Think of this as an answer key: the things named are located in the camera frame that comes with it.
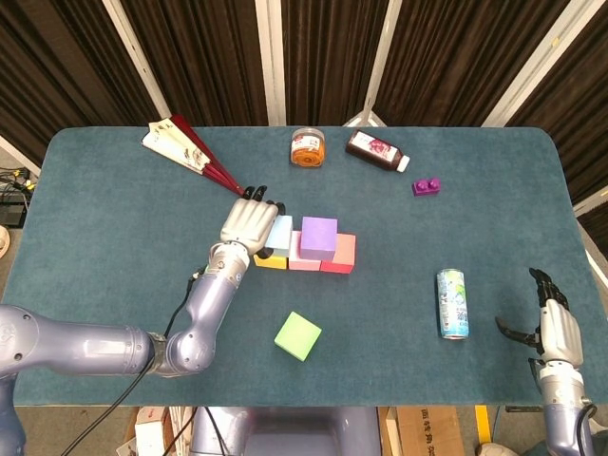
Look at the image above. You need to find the brown cardboard box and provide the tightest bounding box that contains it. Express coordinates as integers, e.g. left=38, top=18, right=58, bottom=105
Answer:
left=394, top=406, right=466, bottom=456

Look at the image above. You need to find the white shoe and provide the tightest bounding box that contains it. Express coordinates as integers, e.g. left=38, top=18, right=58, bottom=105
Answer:
left=477, top=443, right=520, bottom=456

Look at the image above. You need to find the dark brown curtain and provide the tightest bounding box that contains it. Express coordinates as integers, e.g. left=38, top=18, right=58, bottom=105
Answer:
left=0, top=0, right=608, bottom=248

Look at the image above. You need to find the folding fan with red ribs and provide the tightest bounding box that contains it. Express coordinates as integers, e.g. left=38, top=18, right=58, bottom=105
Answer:
left=141, top=113, right=246, bottom=196

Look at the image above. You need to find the black torso cable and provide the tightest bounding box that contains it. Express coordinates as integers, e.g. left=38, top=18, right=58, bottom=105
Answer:
left=202, top=407, right=227, bottom=456

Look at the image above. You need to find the light wooden board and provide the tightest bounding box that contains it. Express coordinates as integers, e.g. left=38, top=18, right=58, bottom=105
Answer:
left=384, top=407, right=405, bottom=456

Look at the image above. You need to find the white frame post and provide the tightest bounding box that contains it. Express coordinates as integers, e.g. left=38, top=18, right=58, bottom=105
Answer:
left=571, top=187, right=608, bottom=219
left=480, top=0, right=596, bottom=128
left=255, top=0, right=288, bottom=127
left=102, top=0, right=168, bottom=125
left=341, top=0, right=406, bottom=128
left=0, top=134, right=43, bottom=178

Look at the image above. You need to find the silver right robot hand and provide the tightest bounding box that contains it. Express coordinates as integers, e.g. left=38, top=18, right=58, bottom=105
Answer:
left=495, top=268, right=584, bottom=370

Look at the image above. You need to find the light pink foam cube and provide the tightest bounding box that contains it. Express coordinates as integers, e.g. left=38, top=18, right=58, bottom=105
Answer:
left=288, top=230, right=324, bottom=273

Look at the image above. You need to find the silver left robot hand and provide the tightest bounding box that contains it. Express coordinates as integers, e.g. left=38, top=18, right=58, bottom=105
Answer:
left=220, top=184, right=287, bottom=257

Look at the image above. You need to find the silver robot torso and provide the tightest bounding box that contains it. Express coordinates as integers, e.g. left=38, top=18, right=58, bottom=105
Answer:
left=189, top=406, right=384, bottom=456

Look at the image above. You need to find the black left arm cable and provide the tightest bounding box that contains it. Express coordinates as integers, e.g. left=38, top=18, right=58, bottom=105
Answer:
left=61, top=270, right=205, bottom=456

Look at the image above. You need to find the purple foam cube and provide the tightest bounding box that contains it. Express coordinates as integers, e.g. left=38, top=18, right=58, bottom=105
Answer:
left=299, top=216, right=339, bottom=261

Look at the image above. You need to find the white cardboard box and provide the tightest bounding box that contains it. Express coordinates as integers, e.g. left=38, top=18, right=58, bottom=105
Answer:
left=116, top=406, right=199, bottom=456

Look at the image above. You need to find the yellow foam cube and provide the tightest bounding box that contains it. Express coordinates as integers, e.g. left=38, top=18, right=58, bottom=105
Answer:
left=254, top=254, right=289, bottom=271

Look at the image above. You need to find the black box on floor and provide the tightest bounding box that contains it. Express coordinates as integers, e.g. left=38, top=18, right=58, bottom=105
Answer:
left=0, top=201, right=28, bottom=227

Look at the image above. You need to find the teal felt table cover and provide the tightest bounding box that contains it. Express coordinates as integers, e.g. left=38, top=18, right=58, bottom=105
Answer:
left=0, top=124, right=608, bottom=409

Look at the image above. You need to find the brown bottle with white cap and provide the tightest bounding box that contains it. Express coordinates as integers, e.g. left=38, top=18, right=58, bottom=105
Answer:
left=344, top=129, right=411, bottom=174

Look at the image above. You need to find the blue green drink can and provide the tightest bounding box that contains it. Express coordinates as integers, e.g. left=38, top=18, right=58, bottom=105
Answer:
left=436, top=268, right=470, bottom=341

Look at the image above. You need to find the yellow post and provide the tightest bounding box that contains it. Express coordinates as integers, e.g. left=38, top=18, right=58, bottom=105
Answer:
left=474, top=405, right=493, bottom=447

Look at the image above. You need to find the green foam cube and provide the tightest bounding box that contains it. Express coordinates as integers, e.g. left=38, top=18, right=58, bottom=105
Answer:
left=273, top=311, right=323, bottom=363

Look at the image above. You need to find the red foam cube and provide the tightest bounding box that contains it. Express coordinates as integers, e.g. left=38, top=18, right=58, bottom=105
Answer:
left=319, top=233, right=357, bottom=275

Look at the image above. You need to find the clear jar with orange contents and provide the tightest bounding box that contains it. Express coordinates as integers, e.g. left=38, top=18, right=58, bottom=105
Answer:
left=290, top=127, right=328, bottom=169

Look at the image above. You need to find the floor cable bundle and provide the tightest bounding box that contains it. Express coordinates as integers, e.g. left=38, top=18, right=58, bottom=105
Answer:
left=0, top=165, right=37, bottom=196

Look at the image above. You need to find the light blue foam cube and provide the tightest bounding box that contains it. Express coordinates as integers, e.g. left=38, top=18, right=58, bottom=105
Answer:
left=264, top=215, right=295, bottom=257

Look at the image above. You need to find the purple toy brick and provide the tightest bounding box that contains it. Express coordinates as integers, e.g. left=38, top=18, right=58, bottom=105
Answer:
left=410, top=177, right=443, bottom=199

